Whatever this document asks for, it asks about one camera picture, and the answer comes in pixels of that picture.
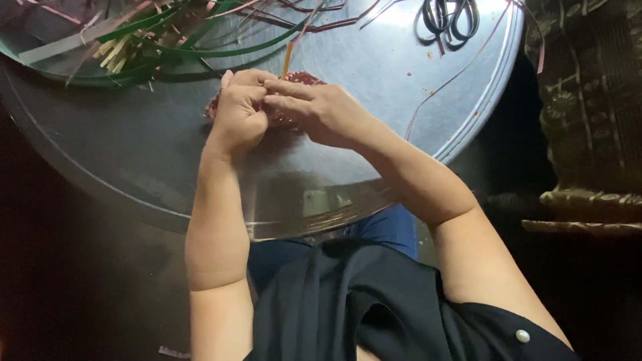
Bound bunch of maroon strips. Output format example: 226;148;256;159
235;0;383;34

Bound pink curved strip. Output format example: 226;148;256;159
512;0;546;75

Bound bunch of green strips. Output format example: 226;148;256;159
0;0;313;89

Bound large round metal tray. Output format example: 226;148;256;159
0;0;525;242

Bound black garment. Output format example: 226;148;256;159
243;238;581;361

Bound grey flat strip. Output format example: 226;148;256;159
17;17;122;65

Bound bundle of pale yellow strips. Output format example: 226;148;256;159
92;34;135;75

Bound yellow plastic strip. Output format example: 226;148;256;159
281;42;295;81

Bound person's left hand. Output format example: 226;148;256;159
206;69;279;157

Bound long thin maroon strip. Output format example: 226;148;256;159
405;0;513;142

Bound patterned upholstered furniture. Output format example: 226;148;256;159
521;0;642;237

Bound red woven strip piece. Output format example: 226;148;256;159
204;71;328;134

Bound small pale scrap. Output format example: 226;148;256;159
157;345;192;360

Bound blue trousers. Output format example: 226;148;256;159
248;203;420;297

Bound person's right hand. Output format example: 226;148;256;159
261;79;388;151

